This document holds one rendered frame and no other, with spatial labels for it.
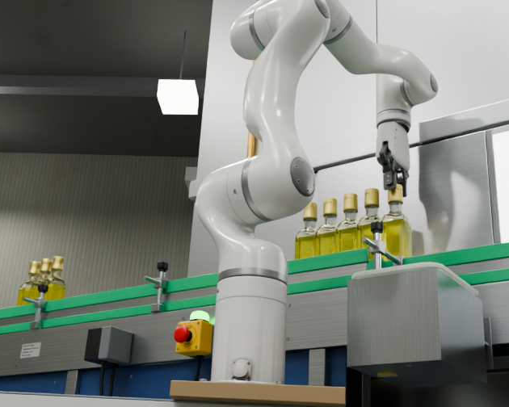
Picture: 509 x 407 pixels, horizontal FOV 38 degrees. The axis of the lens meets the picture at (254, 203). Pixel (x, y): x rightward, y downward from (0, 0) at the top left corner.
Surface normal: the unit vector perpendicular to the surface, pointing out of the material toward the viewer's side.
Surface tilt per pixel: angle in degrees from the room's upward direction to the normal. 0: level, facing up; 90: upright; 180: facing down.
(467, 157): 90
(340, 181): 90
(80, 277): 90
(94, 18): 180
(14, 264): 90
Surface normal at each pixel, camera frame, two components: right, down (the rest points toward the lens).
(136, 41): -0.05, 0.92
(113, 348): 0.82, -0.18
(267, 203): -0.39, 0.56
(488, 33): -0.57, -0.35
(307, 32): 0.43, 0.35
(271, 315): 0.55, -0.29
